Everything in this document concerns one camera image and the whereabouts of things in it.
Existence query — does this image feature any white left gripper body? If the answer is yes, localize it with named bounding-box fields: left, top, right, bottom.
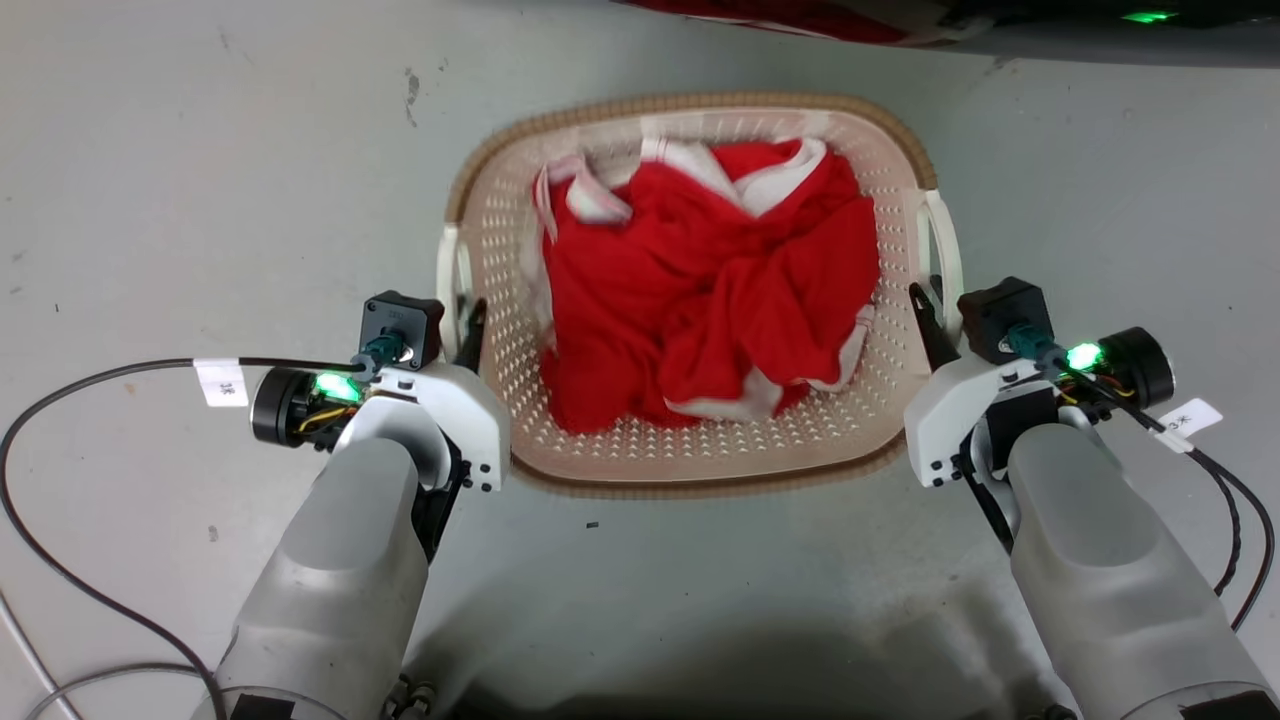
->
left=345, top=361, right=512, bottom=494

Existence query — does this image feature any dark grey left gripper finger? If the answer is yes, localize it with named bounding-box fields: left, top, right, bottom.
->
left=455, top=297, right=490, bottom=377

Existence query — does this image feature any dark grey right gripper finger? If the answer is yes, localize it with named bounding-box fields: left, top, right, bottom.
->
left=907, top=282, right=962, bottom=374

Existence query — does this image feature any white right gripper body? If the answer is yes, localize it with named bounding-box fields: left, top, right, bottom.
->
left=902, top=351, right=1043, bottom=490

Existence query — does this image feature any beige perforated plastic laundry basket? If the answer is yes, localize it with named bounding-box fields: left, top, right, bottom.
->
left=436, top=93, right=967, bottom=500

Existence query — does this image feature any red garment with white trim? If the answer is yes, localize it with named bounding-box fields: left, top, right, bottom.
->
left=530, top=137, right=882, bottom=437

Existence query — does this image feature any red cloth object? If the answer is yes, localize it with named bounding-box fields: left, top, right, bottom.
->
left=615, top=0, right=966, bottom=48

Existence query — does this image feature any dark device with green light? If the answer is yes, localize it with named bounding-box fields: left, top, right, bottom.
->
left=900, top=0, right=1280, bottom=69

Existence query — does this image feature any white paper cable tag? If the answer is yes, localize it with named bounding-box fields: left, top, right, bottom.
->
left=1156, top=398, right=1225, bottom=443
left=192, top=358, right=250, bottom=409

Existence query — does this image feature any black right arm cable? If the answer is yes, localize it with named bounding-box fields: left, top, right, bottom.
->
left=1040, top=345, right=1277, bottom=633

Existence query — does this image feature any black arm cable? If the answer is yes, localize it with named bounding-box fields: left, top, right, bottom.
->
left=1040, top=345, right=1277, bottom=633
left=0, top=356, right=369, bottom=720

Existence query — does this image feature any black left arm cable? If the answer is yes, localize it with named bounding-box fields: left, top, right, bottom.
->
left=0, top=356, right=369, bottom=720

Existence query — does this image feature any thin grey cable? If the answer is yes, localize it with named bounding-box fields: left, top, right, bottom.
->
left=0, top=590, right=206, bottom=720

